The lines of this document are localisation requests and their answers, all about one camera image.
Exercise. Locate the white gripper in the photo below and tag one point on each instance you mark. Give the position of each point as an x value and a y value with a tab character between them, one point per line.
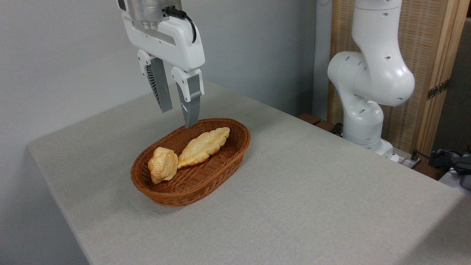
173	40

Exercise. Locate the round golden bread roll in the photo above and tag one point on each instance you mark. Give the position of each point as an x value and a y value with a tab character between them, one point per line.
163	165

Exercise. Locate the long braided golden bread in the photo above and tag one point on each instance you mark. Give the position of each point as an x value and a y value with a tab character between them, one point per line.
202	147

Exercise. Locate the brown wicker basket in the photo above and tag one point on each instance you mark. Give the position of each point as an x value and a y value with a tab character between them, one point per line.
191	184

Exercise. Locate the grey tablecloth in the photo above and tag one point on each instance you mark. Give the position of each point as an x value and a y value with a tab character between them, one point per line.
312	206

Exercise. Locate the black power plug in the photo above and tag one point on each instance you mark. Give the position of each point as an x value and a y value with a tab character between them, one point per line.
414	156

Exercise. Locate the wooden rattan folding screen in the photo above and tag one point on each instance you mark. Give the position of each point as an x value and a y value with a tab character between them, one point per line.
419	40

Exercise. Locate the dark metal screen hinge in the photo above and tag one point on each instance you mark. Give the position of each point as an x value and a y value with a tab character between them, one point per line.
438	89

